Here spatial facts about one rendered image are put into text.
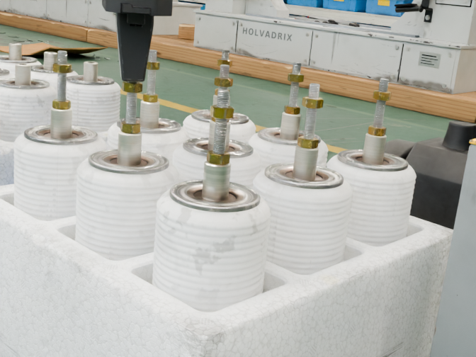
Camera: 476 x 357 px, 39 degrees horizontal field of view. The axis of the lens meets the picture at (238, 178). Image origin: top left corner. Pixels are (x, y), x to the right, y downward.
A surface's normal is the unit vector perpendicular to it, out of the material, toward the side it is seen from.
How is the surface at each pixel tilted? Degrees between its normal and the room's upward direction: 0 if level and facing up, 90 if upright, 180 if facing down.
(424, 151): 46
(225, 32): 90
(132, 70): 90
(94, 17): 90
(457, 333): 90
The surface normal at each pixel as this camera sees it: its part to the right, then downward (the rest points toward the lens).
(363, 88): -0.67, 0.15
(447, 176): -0.42, -0.56
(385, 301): 0.71, 0.26
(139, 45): 0.22, 0.29
